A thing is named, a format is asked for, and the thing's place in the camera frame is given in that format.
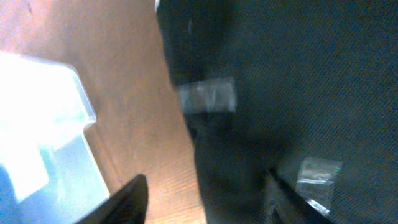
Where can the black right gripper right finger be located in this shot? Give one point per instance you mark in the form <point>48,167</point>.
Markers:
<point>308,201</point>

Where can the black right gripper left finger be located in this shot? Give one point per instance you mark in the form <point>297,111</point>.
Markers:
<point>127,206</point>

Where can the black garment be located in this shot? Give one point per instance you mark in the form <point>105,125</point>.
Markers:
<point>287,85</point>

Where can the clear plastic storage container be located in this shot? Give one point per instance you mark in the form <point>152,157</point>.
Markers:
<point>48,172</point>

